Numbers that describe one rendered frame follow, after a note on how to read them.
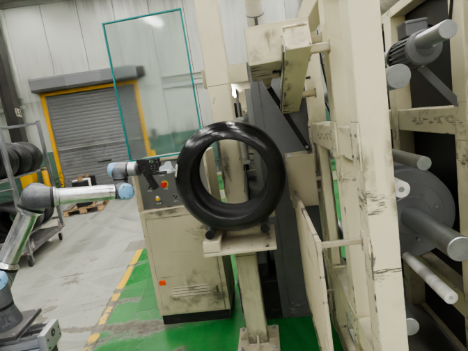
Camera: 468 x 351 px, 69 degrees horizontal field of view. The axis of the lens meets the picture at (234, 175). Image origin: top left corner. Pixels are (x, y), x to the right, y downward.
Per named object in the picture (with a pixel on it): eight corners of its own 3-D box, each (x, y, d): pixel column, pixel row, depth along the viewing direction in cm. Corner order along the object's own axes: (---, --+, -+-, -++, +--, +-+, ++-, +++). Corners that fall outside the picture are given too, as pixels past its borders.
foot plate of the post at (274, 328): (240, 329, 241) (239, 324, 241) (278, 326, 239) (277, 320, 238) (237, 355, 215) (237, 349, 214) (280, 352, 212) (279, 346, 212)
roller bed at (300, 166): (290, 200, 216) (284, 153, 212) (314, 196, 215) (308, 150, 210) (293, 207, 197) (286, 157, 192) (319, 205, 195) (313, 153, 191)
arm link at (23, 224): (-26, 296, 150) (26, 180, 156) (-19, 284, 163) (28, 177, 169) (5, 301, 155) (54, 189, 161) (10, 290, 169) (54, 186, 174)
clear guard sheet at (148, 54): (130, 161, 246) (102, 23, 231) (205, 150, 240) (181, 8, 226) (129, 161, 244) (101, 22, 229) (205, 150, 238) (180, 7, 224)
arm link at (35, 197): (17, 188, 145) (134, 179, 167) (19, 185, 155) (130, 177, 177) (19, 214, 146) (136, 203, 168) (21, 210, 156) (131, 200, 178)
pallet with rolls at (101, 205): (76, 206, 846) (69, 176, 834) (110, 199, 862) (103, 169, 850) (64, 218, 730) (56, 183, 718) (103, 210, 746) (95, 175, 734)
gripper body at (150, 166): (157, 159, 174) (134, 160, 175) (158, 175, 176) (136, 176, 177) (161, 157, 182) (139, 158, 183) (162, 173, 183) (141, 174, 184)
